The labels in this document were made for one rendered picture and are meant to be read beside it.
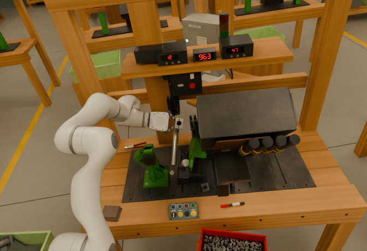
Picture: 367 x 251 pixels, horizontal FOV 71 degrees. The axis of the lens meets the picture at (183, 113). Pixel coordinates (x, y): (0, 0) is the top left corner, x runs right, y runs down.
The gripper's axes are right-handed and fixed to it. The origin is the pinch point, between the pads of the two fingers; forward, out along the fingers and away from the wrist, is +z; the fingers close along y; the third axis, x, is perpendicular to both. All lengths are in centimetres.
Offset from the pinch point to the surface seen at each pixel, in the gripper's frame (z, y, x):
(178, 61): -3.4, 31.8, -8.1
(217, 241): 25, -57, -9
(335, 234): 98, -54, 4
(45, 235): -62, -65, 9
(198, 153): 12.9, -14.7, -0.6
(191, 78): 4.8, 24.9, -3.1
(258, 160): 55, -16, 18
